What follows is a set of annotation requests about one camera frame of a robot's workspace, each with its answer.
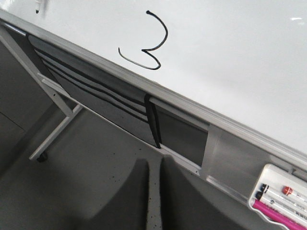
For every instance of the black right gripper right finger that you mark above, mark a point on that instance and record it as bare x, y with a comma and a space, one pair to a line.
190, 204

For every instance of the pink marker in tray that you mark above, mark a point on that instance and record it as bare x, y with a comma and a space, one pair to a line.
276, 216

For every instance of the white marker in tray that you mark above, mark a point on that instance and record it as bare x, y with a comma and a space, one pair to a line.
283, 204

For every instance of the red capped marker in tray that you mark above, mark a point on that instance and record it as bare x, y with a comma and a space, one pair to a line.
294, 194

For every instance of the white plastic marker tray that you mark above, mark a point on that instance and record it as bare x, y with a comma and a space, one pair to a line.
278, 176

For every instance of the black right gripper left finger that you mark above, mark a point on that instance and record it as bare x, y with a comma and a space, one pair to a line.
44, 196

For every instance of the grey fabric pocket organizer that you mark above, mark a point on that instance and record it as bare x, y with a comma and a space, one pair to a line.
114, 99

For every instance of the white whiteboard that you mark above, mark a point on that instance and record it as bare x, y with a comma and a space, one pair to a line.
244, 59

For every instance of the white metal stand frame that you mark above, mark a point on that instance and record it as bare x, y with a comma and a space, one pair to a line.
233, 156

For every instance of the black caster wheel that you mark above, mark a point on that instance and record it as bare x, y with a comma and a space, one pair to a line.
42, 158

